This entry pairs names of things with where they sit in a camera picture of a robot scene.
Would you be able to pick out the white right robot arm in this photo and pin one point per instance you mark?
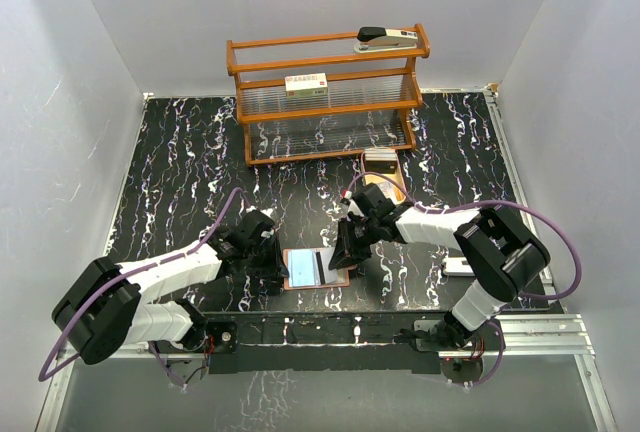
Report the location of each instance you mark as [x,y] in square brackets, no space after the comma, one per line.
[504,255]

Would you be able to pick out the stack of cards in tray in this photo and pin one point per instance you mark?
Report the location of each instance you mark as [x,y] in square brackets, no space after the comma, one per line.
[380,160]

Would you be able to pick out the tan oval plastic tray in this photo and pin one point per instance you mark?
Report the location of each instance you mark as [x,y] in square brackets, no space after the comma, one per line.
[390,185]

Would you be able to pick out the white staples box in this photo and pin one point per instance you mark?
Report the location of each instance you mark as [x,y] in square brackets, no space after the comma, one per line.
[306,85]

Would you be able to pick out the black and white stapler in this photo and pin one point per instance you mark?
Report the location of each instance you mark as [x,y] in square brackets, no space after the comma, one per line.
[379,39]

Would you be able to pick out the wooden three-tier shelf rack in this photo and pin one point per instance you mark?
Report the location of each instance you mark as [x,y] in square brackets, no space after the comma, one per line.
[369,101]

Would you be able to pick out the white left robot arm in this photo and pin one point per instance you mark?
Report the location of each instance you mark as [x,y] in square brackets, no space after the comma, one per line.
[115,304]

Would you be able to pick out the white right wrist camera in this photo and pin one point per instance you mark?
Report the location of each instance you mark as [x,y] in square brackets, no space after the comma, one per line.
[348,201]

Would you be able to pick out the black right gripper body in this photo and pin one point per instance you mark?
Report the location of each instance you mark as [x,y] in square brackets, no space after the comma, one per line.
[375,236]

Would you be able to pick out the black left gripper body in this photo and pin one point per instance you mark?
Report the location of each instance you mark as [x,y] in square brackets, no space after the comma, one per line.
[257,260]

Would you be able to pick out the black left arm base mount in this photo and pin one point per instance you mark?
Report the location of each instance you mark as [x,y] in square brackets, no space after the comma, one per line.
[221,337]

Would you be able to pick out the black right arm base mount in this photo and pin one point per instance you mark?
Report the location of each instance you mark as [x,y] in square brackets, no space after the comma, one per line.
[433,336]

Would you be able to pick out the pink leather card holder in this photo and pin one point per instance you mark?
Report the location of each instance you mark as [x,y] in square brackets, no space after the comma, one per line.
[301,266]

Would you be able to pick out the small white flat device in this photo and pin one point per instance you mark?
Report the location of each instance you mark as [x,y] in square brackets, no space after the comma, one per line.
[456,267]

